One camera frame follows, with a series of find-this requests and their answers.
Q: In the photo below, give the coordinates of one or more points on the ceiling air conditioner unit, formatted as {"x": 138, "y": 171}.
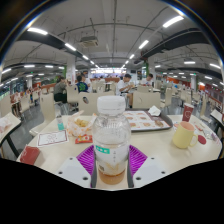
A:
{"x": 89, "y": 41}

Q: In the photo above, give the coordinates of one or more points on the clear plastic tea bottle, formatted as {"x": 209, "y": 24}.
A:
{"x": 111, "y": 136}

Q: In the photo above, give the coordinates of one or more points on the red cardboard box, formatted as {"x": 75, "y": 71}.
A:
{"x": 30, "y": 155}

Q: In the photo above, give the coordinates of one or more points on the red paper cup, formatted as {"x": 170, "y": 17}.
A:
{"x": 188, "y": 112}

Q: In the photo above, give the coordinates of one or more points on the yellow mug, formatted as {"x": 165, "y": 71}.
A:
{"x": 182, "y": 135}

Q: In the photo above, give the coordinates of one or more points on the white crumpled napkin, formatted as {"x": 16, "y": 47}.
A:
{"x": 154, "y": 110}

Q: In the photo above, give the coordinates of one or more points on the white printed card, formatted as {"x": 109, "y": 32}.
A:
{"x": 52, "y": 138}

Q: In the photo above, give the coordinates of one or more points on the colourful printed leaflet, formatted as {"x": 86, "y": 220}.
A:
{"x": 199, "y": 127}

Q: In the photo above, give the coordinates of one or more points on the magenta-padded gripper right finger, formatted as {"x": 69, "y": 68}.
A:
{"x": 137, "y": 160}

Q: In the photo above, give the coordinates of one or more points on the flat round red coaster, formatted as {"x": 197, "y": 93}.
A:
{"x": 202, "y": 139}

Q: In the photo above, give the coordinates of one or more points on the beige side table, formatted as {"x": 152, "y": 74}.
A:
{"x": 217, "y": 115}
{"x": 15, "y": 126}

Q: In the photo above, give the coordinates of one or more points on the ceiling light group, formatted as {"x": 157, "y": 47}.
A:
{"x": 172, "y": 21}

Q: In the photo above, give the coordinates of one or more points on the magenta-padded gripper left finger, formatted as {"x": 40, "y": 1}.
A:
{"x": 85, "y": 160}

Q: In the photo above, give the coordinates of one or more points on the beige chair with hole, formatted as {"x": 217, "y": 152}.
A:
{"x": 95, "y": 101}
{"x": 146, "y": 99}

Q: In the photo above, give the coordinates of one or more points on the dark food tray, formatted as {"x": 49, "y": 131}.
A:
{"x": 146, "y": 122}

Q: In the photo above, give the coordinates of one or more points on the beige chair group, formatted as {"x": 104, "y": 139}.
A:
{"x": 167, "y": 96}

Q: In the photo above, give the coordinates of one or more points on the small red sauce packet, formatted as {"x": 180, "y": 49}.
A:
{"x": 84, "y": 139}

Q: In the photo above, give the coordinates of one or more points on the person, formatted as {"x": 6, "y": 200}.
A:
{"x": 60, "y": 88}
{"x": 88, "y": 81}
{"x": 82, "y": 86}
{"x": 121, "y": 86}
{"x": 147, "y": 81}

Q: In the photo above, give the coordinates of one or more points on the small teal sanitizer bottle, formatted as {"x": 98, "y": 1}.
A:
{"x": 60, "y": 124}

